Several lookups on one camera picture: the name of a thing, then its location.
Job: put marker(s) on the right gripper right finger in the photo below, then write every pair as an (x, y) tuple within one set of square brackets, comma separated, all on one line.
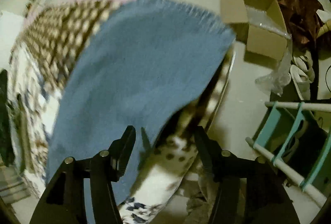
[(215, 160)]

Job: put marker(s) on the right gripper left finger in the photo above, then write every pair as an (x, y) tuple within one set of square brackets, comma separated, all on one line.
[(110, 165)]

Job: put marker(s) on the blue denim jeans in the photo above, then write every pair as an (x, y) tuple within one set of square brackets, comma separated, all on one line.
[(149, 59)]

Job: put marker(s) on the teal plastic rack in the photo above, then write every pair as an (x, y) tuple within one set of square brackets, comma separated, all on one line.
[(292, 141)]

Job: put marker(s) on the floral bed blanket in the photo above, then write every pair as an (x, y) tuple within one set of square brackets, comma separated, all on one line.
[(165, 161)]

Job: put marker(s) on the small open cardboard box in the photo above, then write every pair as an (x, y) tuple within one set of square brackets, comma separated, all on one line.
[(259, 24)]

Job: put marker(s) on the brown checkered blanket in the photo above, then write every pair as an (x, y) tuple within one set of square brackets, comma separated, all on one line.
[(59, 34)]

